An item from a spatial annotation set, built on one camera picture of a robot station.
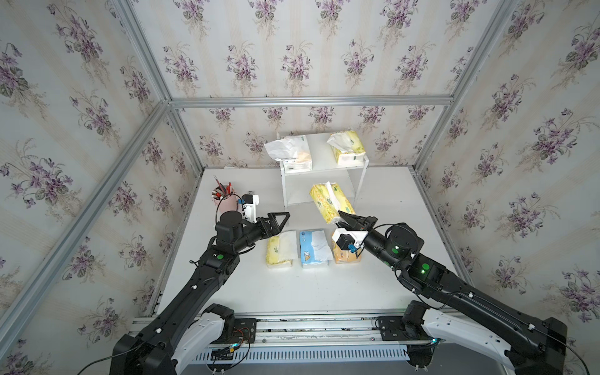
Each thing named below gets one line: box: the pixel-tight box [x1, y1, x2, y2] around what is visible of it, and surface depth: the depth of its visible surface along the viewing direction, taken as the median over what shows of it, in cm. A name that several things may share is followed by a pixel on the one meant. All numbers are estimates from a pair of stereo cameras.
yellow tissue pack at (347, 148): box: [326, 130, 366, 165], surface depth 77 cm
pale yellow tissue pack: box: [265, 230, 299, 268], surface depth 90 cm
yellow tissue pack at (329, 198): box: [309, 181, 356, 225], surface depth 66 cm
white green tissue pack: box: [263, 134, 313, 174], surface depth 75 cm
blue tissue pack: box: [300, 229, 333, 268], surface depth 86 cm
